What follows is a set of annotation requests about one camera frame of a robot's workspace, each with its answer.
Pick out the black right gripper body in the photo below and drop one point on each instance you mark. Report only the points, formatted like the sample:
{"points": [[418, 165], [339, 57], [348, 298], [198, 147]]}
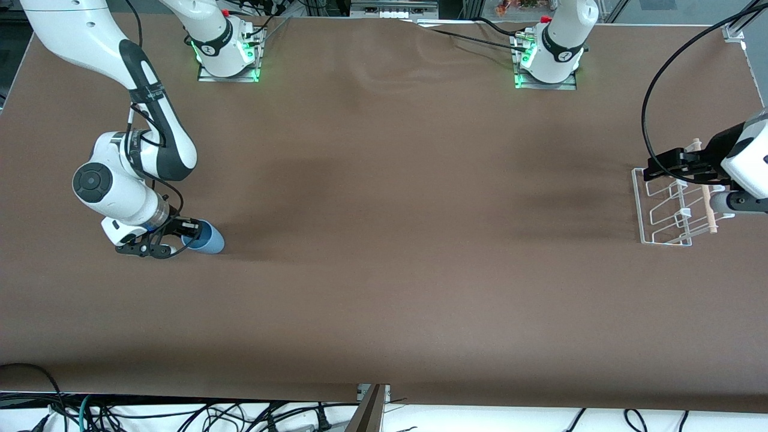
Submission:
{"points": [[173, 222]]}

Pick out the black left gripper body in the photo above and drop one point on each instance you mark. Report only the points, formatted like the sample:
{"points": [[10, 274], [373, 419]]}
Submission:
{"points": [[715, 151]]}

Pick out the blue plastic cup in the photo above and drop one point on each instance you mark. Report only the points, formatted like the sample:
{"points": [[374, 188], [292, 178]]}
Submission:
{"points": [[207, 240]]}

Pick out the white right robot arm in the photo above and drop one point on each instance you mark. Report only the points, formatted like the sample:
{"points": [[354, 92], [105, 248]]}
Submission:
{"points": [[108, 192]]}

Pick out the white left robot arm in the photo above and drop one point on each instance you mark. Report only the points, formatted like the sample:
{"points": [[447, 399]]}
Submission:
{"points": [[558, 48]]}

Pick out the black power plug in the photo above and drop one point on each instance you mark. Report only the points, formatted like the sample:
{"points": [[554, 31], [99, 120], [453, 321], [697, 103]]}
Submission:
{"points": [[323, 420]]}

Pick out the white connector strip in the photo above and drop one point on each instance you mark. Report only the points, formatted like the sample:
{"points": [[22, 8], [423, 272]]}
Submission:
{"points": [[393, 9]]}

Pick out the aluminium corner bracket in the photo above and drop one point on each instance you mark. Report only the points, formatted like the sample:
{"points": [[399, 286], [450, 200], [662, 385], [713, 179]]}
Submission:
{"points": [[735, 33]]}

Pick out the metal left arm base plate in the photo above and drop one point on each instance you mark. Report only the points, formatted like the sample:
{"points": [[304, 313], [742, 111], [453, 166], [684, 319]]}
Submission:
{"points": [[564, 86]]}

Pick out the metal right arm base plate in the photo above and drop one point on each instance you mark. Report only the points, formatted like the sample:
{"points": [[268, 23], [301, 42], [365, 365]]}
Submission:
{"points": [[207, 75]]}

